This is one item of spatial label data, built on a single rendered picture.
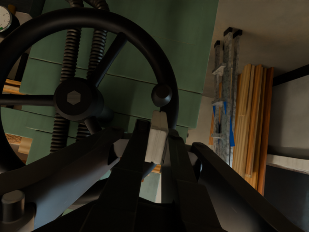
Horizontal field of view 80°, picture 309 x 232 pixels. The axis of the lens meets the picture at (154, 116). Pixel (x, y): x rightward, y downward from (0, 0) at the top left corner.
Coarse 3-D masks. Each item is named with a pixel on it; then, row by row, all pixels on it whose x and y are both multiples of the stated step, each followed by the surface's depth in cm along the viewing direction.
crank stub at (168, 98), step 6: (162, 84) 21; (156, 90) 21; (162, 90) 21; (168, 90) 21; (156, 96) 21; (162, 96) 21; (168, 96) 21; (156, 102) 22; (162, 102) 21; (168, 102) 22
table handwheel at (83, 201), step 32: (32, 32) 27; (128, 32) 28; (0, 64) 26; (160, 64) 27; (0, 96) 26; (32, 96) 26; (64, 96) 25; (96, 96) 25; (0, 128) 26; (96, 128) 26; (0, 160) 25; (96, 192) 25
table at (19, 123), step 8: (8, 112) 44; (16, 112) 44; (24, 112) 44; (32, 112) 35; (8, 120) 44; (16, 120) 44; (24, 120) 44; (32, 120) 35; (40, 120) 35; (48, 120) 35; (8, 128) 43; (16, 128) 44; (24, 128) 44; (32, 128) 34; (40, 128) 34; (48, 128) 34; (72, 128) 35; (104, 128) 35; (24, 136) 43; (32, 136) 43; (72, 136) 35
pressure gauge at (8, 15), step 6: (0, 6) 40; (12, 6) 42; (0, 12) 40; (6, 12) 40; (12, 12) 43; (0, 18) 40; (6, 18) 40; (12, 18) 40; (0, 24) 40; (6, 24) 40; (12, 24) 40; (18, 24) 42; (0, 30) 39; (6, 30) 40; (12, 30) 41; (0, 36) 41
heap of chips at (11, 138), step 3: (6, 135) 47; (9, 135) 47; (12, 135) 48; (15, 135) 49; (9, 138) 48; (12, 138) 49; (15, 138) 50; (18, 138) 51; (21, 138) 52; (9, 141) 49; (12, 141) 50; (15, 141) 52; (18, 141) 53
